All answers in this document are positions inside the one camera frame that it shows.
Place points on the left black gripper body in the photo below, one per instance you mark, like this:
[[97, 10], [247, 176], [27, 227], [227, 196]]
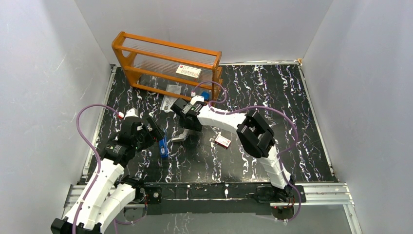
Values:
[[154, 129]]

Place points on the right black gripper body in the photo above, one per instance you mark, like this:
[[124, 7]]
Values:
[[194, 127]]

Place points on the blue stapler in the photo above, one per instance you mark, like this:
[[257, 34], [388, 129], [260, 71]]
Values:
[[163, 148]]

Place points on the red white staple box sleeve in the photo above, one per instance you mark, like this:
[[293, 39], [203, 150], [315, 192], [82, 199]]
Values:
[[223, 141]]

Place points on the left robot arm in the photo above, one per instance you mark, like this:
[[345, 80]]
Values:
[[107, 193]]

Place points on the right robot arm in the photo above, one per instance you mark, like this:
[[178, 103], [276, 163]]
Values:
[[255, 135]]

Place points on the clear plastic label packet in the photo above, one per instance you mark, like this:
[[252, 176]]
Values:
[[169, 100]]

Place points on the small blue cube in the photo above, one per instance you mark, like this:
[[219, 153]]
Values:
[[205, 95]]

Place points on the white staple box on shelf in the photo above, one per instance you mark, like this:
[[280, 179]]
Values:
[[188, 72]]

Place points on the orange wooden shelf rack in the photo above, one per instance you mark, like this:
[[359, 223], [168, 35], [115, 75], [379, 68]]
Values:
[[141, 58]]

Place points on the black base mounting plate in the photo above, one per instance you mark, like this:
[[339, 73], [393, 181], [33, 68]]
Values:
[[149, 197]]

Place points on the aluminium frame rail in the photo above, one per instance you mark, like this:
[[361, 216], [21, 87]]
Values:
[[313, 193]]

